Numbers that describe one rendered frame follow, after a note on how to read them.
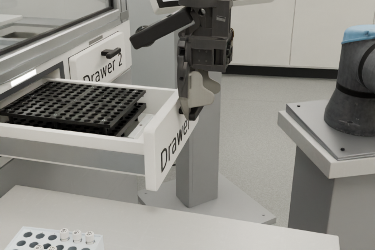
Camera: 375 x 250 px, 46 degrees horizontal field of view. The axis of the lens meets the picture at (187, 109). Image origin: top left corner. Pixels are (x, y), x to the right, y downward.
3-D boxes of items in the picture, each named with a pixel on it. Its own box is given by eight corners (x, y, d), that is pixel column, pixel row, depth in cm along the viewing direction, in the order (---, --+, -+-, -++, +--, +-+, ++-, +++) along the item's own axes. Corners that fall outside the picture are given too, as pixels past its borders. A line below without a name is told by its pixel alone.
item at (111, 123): (145, 92, 89) (145, 90, 89) (110, 128, 74) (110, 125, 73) (137, 91, 90) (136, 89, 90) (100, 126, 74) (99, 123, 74)
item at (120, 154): (188, 116, 93) (188, 89, 91) (148, 178, 70) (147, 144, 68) (23, 99, 103) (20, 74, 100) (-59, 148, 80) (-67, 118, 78)
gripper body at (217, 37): (224, 77, 70) (227, 0, 66) (173, 72, 72) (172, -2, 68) (232, 63, 77) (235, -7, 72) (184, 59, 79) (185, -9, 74)
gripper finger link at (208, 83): (218, 116, 79) (219, 69, 74) (186, 113, 80) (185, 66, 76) (221, 107, 82) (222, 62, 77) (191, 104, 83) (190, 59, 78)
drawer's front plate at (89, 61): (125, 68, 130) (124, 31, 126) (80, 103, 104) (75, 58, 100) (120, 67, 131) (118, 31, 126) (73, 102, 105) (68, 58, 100)
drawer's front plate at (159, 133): (198, 120, 95) (198, 72, 91) (155, 193, 69) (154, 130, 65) (191, 119, 95) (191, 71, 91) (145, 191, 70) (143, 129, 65)
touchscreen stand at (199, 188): (275, 222, 193) (298, -16, 154) (188, 259, 172) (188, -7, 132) (212, 172, 233) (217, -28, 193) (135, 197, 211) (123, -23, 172)
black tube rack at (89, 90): (147, 118, 92) (145, 89, 89) (112, 158, 76) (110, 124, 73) (52, 108, 97) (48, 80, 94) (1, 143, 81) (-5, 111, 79)
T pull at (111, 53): (121, 52, 117) (121, 47, 116) (110, 59, 110) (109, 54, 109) (109, 51, 117) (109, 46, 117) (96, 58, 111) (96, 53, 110)
